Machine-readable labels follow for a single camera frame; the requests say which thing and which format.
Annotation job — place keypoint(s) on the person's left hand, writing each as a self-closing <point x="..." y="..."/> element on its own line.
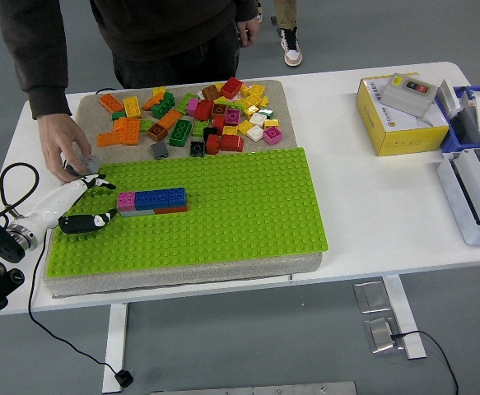
<point x="248" y="33"/>

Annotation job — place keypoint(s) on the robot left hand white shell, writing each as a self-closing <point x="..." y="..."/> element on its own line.
<point x="52" y="203"/>

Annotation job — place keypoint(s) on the person's right hand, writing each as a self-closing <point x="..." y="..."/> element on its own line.
<point x="60" y="136"/>

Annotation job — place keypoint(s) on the grey long toy brick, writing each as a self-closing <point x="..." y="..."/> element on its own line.
<point x="90" y="162"/>

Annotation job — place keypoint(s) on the magenta toy brick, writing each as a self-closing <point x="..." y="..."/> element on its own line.
<point x="272" y="135"/>
<point x="126" y="201"/>
<point x="232" y="117"/>

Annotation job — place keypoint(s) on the person's left forearm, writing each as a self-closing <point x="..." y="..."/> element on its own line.
<point x="245" y="10"/>

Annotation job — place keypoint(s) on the person's right forearm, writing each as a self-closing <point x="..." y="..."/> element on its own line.
<point x="46" y="98"/>

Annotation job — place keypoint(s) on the orange flat toy brick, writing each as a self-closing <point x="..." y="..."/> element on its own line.
<point x="110" y="139"/>

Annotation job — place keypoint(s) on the red toy brick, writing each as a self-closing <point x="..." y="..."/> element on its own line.
<point x="231" y="142"/>
<point x="218" y="123"/>
<point x="212" y="144"/>
<point x="231" y="87"/>
<point x="203" y="110"/>

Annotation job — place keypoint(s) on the small dark green brick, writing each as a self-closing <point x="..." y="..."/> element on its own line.
<point x="118" y="115"/>

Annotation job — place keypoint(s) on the brown toy brick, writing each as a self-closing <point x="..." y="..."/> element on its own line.
<point x="219" y="110"/>
<point x="157" y="131"/>
<point x="211" y="92"/>

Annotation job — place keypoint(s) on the light green toy brick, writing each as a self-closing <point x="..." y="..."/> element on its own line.
<point x="223" y="100"/>
<point x="200" y="128"/>
<point x="185" y="103"/>
<point x="145" y="124"/>

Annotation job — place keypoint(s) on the dark green toy brick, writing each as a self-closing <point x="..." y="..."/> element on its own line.
<point x="180" y="132"/>
<point x="267" y="113"/>
<point x="163" y="105"/>

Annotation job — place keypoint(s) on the light grey flat brick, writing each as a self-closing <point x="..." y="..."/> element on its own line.
<point x="138" y="212"/>

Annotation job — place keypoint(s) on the white toy brick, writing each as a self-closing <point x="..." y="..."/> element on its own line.
<point x="258" y="119"/>
<point x="254" y="133"/>

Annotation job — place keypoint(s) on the pink toy brick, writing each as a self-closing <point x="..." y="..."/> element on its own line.
<point x="192" y="107"/>

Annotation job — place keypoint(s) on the dark grey toy brick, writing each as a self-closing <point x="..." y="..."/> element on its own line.
<point x="159" y="150"/>

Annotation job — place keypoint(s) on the small yellow toy brick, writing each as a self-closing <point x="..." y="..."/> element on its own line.
<point x="159" y="91"/>

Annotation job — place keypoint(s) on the black toy brick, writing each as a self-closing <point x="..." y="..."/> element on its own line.
<point x="198" y="148"/>
<point x="208" y="132"/>

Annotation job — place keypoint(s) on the blue toy brick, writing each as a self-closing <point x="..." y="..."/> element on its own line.
<point x="161" y="198"/>

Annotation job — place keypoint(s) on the red-brown flat brick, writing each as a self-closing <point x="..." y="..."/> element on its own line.
<point x="173" y="209"/>

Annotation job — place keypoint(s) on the green studded baseplate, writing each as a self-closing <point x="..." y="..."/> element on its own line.
<point x="223" y="205"/>

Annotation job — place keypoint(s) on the grey-brown foam mat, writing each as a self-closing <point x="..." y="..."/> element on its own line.
<point x="264" y="140"/>

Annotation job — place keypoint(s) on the white table leg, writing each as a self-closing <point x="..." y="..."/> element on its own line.
<point x="404" y="312"/>
<point x="115" y="345"/>

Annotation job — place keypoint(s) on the yellow cardboard box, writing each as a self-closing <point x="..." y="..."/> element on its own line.
<point x="412" y="142"/>

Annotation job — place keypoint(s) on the white table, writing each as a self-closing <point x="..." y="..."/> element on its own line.
<point x="367" y="197"/>

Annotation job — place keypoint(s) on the white plastic panel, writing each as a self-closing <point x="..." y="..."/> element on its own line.
<point x="448" y="98"/>

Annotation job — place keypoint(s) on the blue plastic bin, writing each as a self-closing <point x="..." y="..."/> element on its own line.
<point x="453" y="144"/>

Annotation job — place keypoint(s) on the grey plastic device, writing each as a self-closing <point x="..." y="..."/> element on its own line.
<point x="468" y="119"/>

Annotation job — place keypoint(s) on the long metal floor strip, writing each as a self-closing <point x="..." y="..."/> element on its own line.
<point x="256" y="388"/>

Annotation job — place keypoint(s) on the metal floor plate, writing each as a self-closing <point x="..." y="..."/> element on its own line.
<point x="371" y="297"/>
<point x="381" y="335"/>

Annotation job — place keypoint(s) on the grey push-button switch box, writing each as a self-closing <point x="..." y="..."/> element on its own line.
<point x="404" y="100"/>

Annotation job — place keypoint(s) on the white electrical enclosure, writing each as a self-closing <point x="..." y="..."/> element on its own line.
<point x="462" y="214"/>

